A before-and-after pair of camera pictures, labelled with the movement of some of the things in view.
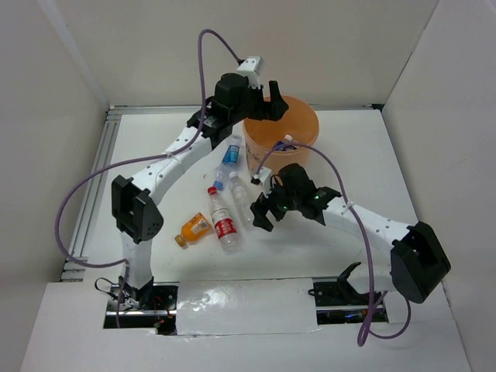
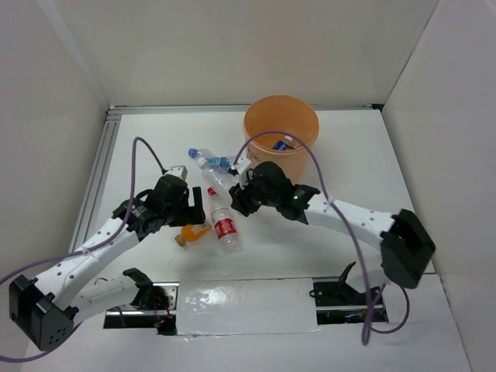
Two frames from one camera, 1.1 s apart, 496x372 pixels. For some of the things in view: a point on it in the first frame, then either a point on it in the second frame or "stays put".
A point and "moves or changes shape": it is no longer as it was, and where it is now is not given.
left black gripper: x=277 y=107 to x=191 y=215
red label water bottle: x=224 y=225 stays put
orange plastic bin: x=300 y=121 stays put
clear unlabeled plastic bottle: x=241 y=201 moves or changes shape
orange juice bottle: x=197 y=227 stays put
